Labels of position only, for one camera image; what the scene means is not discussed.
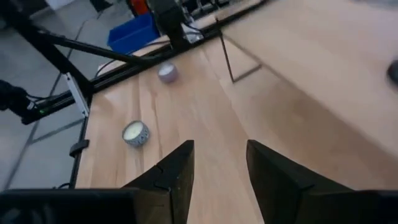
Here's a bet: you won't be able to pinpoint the green leaf patterned candle jar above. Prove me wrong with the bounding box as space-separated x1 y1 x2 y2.
121 120 150 147

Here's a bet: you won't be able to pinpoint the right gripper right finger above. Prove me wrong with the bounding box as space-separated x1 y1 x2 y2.
246 139 352 224

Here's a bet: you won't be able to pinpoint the white bar bracket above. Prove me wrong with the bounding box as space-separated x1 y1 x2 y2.
63 72 91 118

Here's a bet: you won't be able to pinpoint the black table clamp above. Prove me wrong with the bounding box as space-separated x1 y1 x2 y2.
68 139 90 158

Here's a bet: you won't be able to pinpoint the red orange object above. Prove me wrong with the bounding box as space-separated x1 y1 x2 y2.
129 0 150 16

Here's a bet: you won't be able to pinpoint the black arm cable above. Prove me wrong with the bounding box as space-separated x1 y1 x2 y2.
95 58 126 78

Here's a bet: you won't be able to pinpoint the black device green light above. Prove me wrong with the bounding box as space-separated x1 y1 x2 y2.
0 79 43 126

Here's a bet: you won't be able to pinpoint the wooden shelf black metal legs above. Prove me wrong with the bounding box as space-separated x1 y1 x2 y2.
216 0 398 158

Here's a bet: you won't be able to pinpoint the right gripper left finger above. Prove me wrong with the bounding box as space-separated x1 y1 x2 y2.
123 139 196 224

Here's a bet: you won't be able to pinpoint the blue plastic bin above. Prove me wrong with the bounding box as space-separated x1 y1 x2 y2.
107 12 161 55

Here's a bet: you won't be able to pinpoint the black metal frame rails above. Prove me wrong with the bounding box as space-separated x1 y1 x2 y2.
0 0 271 190

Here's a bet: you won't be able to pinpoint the white candle jar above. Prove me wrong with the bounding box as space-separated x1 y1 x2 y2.
157 62 180 84

